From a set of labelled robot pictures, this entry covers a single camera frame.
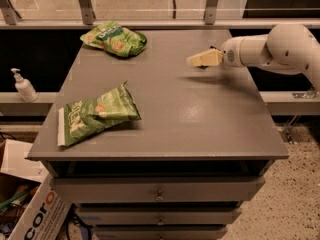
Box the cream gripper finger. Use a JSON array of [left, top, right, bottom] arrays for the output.
[[187, 48, 223, 67]]

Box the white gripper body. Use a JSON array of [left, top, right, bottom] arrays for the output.
[[221, 37, 244, 67]]

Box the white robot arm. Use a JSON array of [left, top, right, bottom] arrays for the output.
[[187, 24, 320, 90]]

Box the green rice chip bag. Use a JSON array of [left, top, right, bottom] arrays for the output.
[[80, 20, 147, 58]]

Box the green snack bag front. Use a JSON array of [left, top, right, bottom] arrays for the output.
[[57, 82, 141, 147]]

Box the grey drawer cabinet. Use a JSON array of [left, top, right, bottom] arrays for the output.
[[29, 30, 288, 240]]

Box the metal drawer knob top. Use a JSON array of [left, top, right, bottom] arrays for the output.
[[155, 191, 165, 202]]

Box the metal drawer knob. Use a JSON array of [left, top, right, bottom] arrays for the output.
[[155, 191, 165, 202], [156, 218, 165, 226]]

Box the metal drawer knob middle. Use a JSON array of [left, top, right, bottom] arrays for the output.
[[156, 218, 165, 226]]

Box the white pump sanitizer bottle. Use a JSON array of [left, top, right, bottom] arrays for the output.
[[11, 68, 38, 102]]

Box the white cardboard box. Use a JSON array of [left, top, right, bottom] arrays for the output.
[[0, 139, 70, 240]]

